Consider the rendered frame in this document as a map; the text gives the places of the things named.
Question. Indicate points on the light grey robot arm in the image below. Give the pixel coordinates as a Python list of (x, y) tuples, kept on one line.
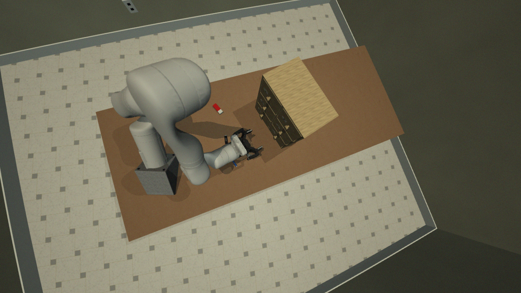
[(162, 94)]

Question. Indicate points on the small wooden chest of drawers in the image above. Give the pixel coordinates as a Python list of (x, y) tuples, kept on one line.
[(300, 96)]

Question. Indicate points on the brown wooden drawer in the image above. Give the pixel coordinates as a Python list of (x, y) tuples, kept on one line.
[(276, 136), (265, 107), (289, 125), (263, 114), (281, 131), (270, 97)]

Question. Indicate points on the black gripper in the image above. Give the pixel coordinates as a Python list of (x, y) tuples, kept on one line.
[(247, 145)]

